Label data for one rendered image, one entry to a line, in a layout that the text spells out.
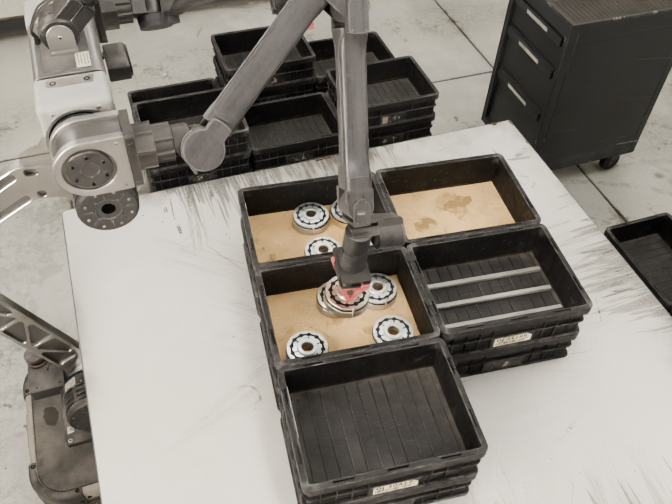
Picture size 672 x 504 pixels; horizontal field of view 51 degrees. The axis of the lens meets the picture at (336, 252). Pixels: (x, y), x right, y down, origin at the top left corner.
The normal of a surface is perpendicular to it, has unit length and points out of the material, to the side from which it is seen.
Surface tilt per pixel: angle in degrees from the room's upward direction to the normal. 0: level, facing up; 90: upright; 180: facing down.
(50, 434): 0
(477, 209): 0
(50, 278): 0
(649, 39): 90
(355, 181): 59
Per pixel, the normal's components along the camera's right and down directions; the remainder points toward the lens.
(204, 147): 0.31, 0.26
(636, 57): 0.33, 0.71
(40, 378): 0.04, -0.67
